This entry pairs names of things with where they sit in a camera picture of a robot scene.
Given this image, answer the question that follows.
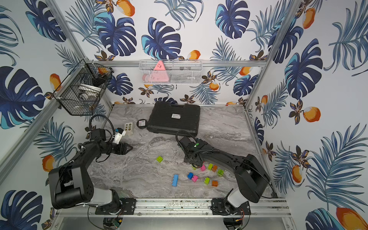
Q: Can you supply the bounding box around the lime green lego brick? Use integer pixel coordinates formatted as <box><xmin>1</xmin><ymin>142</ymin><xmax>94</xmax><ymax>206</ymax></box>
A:
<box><xmin>156</xmin><ymin>156</ymin><xmax>163</xmax><ymax>163</ymax></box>

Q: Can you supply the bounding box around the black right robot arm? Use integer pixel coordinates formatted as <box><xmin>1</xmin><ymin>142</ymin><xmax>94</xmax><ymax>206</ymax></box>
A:
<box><xmin>175</xmin><ymin>130</ymin><xmax>272</xmax><ymax>216</ymax></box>

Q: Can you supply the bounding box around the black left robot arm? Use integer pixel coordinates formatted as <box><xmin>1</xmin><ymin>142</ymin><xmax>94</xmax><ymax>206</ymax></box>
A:
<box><xmin>48</xmin><ymin>127</ymin><xmax>133</xmax><ymax>215</ymax></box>

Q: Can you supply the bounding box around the small blue lego brick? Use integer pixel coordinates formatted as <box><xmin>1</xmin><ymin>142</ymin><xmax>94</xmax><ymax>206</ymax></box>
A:
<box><xmin>187</xmin><ymin>172</ymin><xmax>194</xmax><ymax>180</ymax></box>

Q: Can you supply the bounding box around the green lego brick front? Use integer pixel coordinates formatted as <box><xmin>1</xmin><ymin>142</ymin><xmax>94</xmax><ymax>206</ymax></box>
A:
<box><xmin>204</xmin><ymin>177</ymin><xmax>210</xmax><ymax>185</ymax></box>

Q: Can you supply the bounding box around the green lego brick right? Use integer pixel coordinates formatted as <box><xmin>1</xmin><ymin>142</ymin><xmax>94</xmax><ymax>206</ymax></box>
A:
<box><xmin>217</xmin><ymin>169</ymin><xmax>224</xmax><ymax>176</ymax></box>

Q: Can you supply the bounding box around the long blue lego brick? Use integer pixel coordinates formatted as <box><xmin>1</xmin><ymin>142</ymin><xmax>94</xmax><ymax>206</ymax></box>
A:
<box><xmin>172</xmin><ymin>174</ymin><xmax>179</xmax><ymax>187</ymax></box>

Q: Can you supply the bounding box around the white button control box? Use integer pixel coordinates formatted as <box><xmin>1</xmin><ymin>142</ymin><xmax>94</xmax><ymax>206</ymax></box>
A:
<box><xmin>124</xmin><ymin>122</ymin><xmax>134</xmax><ymax>134</ymax></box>

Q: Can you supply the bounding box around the black round tape roll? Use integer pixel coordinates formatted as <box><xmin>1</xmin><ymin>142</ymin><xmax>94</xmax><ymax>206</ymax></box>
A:
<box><xmin>136</xmin><ymin>119</ymin><xmax>148</xmax><ymax>129</ymax></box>

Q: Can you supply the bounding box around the black plastic tool case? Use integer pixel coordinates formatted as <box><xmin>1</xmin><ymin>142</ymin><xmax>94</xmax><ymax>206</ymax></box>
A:
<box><xmin>147</xmin><ymin>102</ymin><xmax>201</xmax><ymax>137</ymax></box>

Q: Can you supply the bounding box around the pink triangle object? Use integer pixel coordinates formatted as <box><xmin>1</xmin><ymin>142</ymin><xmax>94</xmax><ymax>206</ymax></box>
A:
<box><xmin>148</xmin><ymin>60</ymin><xmax>170</xmax><ymax>83</ymax></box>

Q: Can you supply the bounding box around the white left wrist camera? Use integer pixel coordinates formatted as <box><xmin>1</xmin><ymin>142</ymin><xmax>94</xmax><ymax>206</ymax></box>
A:
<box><xmin>113</xmin><ymin>128</ymin><xmax>127</xmax><ymax>144</ymax></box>

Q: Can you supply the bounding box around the black wire basket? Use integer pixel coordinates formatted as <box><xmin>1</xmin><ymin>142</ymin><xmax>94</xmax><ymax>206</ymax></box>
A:
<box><xmin>52</xmin><ymin>59</ymin><xmax>114</xmax><ymax>116</ymax></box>

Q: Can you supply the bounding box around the white wire shelf basket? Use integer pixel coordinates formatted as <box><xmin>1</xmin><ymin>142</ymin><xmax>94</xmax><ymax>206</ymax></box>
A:
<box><xmin>139</xmin><ymin>59</ymin><xmax>203</xmax><ymax>85</ymax></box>

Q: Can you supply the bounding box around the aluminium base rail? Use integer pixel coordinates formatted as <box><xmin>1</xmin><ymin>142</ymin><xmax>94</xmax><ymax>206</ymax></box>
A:
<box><xmin>56</xmin><ymin>198</ymin><xmax>291</xmax><ymax>218</ymax></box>

